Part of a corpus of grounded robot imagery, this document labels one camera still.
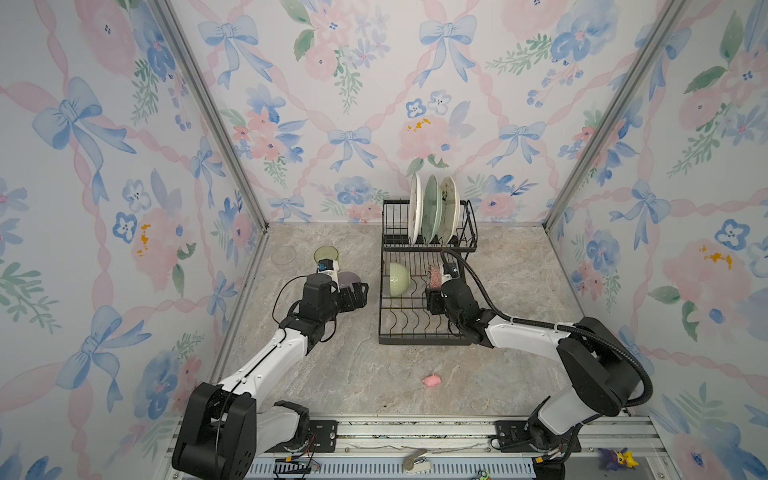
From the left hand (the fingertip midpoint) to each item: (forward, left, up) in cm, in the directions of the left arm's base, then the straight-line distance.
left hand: (356, 285), depth 85 cm
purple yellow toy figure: (-39, -62, -11) cm, 74 cm away
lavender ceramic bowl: (+10, +5, -11) cm, 15 cm away
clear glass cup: (+21, +29, -12) cm, 38 cm away
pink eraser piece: (-22, -21, -13) cm, 33 cm away
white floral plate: (+8, -16, +20) cm, 27 cm away
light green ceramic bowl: (+5, -12, -4) cm, 14 cm away
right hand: (+3, -23, -6) cm, 24 cm away
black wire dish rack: (-4, -14, -13) cm, 20 cm away
